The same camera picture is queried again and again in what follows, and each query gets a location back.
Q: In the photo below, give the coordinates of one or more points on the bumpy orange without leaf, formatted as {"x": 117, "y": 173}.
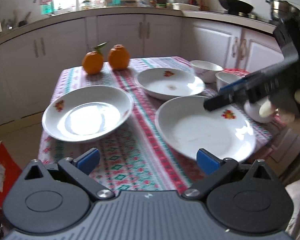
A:
{"x": 118, "y": 57}

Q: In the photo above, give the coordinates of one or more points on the white kitchen cabinets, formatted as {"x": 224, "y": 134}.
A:
{"x": 33, "y": 56}

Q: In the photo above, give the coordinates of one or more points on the red package on floor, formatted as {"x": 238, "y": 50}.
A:
{"x": 9, "y": 173}

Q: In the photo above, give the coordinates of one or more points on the gloved right hand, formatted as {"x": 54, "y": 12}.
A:
{"x": 288, "y": 118}

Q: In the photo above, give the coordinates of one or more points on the large white fruit-pattern plate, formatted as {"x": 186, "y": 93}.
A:
{"x": 186, "y": 126}

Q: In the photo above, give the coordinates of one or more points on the white bowl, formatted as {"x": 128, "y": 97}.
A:
{"x": 205, "y": 70}
{"x": 223, "y": 79}
{"x": 252, "y": 110}

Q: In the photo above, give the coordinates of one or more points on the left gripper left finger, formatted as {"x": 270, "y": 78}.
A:
{"x": 76, "y": 172}

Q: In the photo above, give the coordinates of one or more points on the white plate stained centre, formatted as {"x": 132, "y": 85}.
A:
{"x": 167, "y": 83}

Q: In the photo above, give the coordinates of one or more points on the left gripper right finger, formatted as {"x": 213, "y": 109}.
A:
{"x": 216, "y": 171}

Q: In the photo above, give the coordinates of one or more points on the orange with leaf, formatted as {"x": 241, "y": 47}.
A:
{"x": 92, "y": 62}

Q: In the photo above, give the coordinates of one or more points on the steel cooking pot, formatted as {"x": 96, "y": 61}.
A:
{"x": 281, "y": 10}

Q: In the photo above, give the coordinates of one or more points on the white plate left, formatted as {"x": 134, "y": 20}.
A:
{"x": 87, "y": 114}

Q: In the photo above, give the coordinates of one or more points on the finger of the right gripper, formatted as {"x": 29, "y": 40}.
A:
{"x": 220, "y": 101}
{"x": 237, "y": 87}

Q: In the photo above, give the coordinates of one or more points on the patterned striped tablecloth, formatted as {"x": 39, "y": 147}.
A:
{"x": 134, "y": 156}

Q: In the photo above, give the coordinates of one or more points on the black wok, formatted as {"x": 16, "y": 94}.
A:
{"x": 236, "y": 6}

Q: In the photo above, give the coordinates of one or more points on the red snack box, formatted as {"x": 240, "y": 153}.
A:
{"x": 236, "y": 71}

